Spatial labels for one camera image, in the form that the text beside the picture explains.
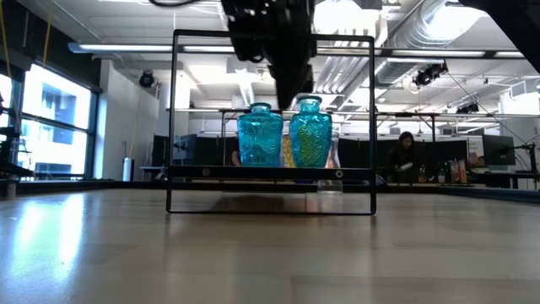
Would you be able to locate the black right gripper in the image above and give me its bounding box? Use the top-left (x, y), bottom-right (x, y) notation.
top-left (221, 0), bottom-right (318, 110)

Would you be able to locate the teal embossed glass vase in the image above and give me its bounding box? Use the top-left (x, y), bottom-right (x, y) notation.
top-left (236, 101), bottom-right (284, 168)
top-left (289, 95), bottom-right (333, 169)

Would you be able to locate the yellow embossed glass vase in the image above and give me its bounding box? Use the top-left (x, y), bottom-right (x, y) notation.
top-left (281, 133), bottom-right (296, 168)

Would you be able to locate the white ceiling light panel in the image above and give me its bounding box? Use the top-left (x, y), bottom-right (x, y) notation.
top-left (314, 0), bottom-right (383, 35)

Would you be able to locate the tall clear glass vase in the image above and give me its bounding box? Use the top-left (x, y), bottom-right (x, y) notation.
top-left (318, 131), bottom-right (343, 194)

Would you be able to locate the small orange object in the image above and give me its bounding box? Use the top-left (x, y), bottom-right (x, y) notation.
top-left (450, 159), bottom-right (467, 183)

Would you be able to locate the white cylindrical canister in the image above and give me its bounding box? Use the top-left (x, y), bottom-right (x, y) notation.
top-left (121, 157), bottom-right (135, 182)

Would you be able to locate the black computer monitor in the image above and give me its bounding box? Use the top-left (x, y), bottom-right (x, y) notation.
top-left (483, 133), bottom-right (516, 166)

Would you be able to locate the dark office desk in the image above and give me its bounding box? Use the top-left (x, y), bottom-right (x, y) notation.
top-left (476, 170), bottom-right (540, 190)

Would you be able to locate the large window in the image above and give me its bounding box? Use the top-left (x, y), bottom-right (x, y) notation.
top-left (0, 62), bottom-right (102, 181)

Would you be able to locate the black equipment rack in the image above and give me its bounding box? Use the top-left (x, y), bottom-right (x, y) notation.
top-left (0, 100), bottom-right (35, 178)

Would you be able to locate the white ribbed ceiling duct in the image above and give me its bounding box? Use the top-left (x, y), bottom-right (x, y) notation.
top-left (314, 57), bottom-right (371, 111)

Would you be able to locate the wooden tray with metal handles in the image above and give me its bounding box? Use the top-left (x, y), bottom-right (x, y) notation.
top-left (165, 28), bottom-right (378, 216)

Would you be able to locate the silver ventilation duct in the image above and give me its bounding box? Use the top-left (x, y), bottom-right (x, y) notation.
top-left (373, 0), bottom-right (465, 85)

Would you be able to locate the black aluminium table frame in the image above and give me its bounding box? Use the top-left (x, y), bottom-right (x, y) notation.
top-left (0, 179), bottom-right (540, 204)

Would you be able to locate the yellow hanging cable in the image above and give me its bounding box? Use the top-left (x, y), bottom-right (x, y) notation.
top-left (0, 0), bottom-right (10, 67)
top-left (40, 0), bottom-right (52, 68)

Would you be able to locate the grey post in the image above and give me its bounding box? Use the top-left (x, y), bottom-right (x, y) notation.
top-left (4, 176), bottom-right (19, 200)

